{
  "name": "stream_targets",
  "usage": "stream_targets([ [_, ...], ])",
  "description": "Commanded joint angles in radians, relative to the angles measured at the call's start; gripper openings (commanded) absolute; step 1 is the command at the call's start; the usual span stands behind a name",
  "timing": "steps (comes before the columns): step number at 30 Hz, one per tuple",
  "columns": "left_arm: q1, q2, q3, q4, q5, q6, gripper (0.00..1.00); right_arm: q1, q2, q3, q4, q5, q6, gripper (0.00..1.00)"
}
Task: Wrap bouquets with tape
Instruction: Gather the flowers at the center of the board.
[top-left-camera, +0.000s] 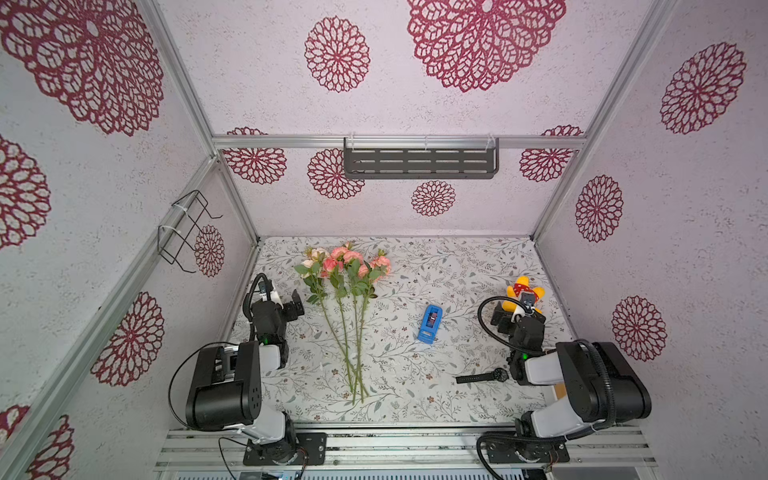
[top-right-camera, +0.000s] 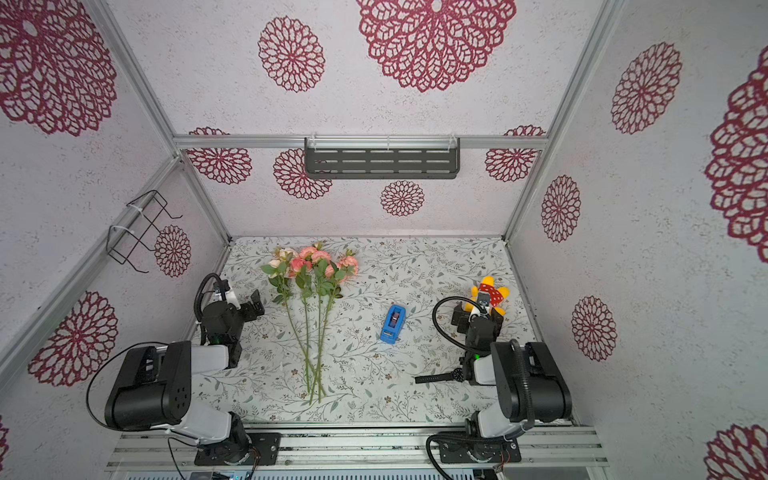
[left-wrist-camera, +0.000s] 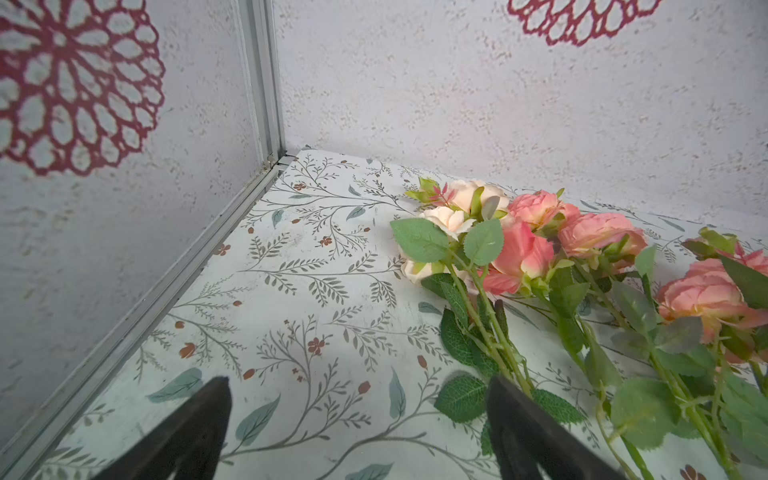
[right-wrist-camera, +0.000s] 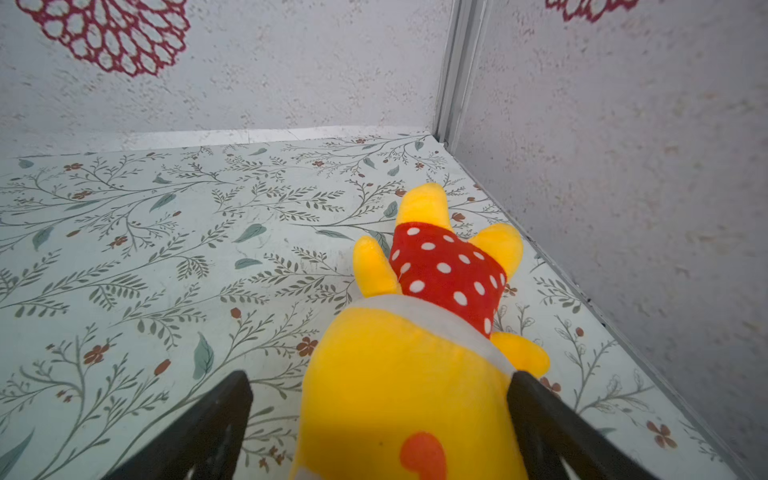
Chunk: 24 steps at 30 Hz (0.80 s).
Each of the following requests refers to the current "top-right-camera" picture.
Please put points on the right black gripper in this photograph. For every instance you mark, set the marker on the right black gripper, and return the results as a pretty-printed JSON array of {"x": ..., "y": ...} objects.
[{"x": 482, "y": 310}]

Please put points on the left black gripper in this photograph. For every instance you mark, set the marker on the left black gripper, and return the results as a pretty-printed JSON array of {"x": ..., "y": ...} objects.
[{"x": 248, "y": 309}]

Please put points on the pink artificial flower bouquet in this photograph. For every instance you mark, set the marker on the pink artificial flower bouquet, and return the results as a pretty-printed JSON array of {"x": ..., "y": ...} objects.
[{"x": 307, "y": 284}]

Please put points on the blue tape dispenser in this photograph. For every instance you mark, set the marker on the blue tape dispenser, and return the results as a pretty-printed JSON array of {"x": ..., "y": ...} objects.
[{"x": 393, "y": 324}]

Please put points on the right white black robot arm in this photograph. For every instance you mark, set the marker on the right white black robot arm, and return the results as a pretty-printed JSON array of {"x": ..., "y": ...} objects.
[{"x": 528, "y": 384}]

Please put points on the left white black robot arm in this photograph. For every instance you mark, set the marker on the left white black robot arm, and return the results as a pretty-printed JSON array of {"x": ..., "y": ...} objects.
[{"x": 153, "y": 389}]

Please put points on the yellow plush toy red hat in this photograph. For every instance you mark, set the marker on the yellow plush toy red hat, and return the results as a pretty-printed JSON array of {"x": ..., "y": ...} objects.
[{"x": 495, "y": 295}]

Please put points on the black wristwatch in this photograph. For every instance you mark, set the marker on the black wristwatch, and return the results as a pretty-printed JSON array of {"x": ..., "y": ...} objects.
[{"x": 441, "y": 377}]

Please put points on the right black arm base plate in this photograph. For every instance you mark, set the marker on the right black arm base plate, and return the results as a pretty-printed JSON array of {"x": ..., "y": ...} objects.
[{"x": 455, "y": 448}]

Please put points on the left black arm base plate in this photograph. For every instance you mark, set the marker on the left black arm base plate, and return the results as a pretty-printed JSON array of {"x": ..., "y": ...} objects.
[{"x": 259, "y": 449}]

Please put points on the black wire wall rack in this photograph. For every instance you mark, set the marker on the black wire wall rack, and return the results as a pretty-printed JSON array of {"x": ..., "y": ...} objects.
[{"x": 122, "y": 241}]

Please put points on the grey wall shelf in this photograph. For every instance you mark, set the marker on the grey wall shelf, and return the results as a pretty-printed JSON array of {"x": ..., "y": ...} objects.
[{"x": 382, "y": 159}]

